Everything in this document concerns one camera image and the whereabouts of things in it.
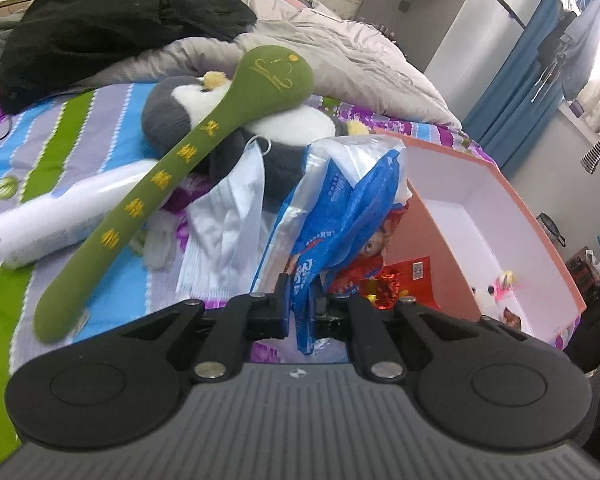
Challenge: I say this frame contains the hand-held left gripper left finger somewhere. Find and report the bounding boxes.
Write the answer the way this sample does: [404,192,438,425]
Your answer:
[122,274,292,381]

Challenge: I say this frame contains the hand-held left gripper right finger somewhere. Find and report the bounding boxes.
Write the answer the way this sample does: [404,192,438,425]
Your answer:
[312,280,482,381]

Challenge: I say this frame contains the blue white plastic bag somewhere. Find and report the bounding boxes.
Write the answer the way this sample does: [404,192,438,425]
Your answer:
[252,135,413,356]

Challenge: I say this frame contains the orange cardboard box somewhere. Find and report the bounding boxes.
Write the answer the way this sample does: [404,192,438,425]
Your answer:
[370,127,588,346]

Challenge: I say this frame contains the black white cow plush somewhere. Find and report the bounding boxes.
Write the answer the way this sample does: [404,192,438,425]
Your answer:
[470,270,528,303]

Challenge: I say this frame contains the red foil wrapper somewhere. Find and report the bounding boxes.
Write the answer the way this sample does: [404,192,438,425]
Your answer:
[362,267,406,311]

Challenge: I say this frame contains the red printed packet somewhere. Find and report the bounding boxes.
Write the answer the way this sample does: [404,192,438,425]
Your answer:
[330,210,443,311]

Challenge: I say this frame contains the white face mask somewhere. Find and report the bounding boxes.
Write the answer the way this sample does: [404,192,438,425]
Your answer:
[175,137,273,303]

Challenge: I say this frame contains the grey white penguin plush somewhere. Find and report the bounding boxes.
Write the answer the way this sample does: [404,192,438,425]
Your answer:
[141,71,368,206]

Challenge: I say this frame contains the green plush spoon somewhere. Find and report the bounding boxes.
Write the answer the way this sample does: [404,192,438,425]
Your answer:
[34,45,315,345]

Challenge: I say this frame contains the white cylinder roll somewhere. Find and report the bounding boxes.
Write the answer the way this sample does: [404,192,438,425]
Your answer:
[0,160,156,268]

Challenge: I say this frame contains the grey duvet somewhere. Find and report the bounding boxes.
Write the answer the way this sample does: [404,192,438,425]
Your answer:
[87,0,463,131]

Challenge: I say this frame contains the blue curtain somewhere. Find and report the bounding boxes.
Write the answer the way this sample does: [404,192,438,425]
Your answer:
[462,0,576,171]

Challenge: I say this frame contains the floral striped bed sheet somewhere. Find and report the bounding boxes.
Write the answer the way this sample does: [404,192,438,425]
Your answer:
[0,77,496,461]

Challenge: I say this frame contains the striped black white cloth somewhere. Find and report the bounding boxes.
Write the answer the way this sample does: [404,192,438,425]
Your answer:
[580,130,600,176]

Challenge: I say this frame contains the black clothing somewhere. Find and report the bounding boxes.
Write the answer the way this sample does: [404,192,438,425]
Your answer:
[0,0,258,116]

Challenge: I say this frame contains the hanging grey blue clothes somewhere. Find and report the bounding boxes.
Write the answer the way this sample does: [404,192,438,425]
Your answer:
[537,0,600,101]

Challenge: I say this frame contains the black wire basket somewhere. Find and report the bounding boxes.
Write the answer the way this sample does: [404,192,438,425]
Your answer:
[535,212,566,248]

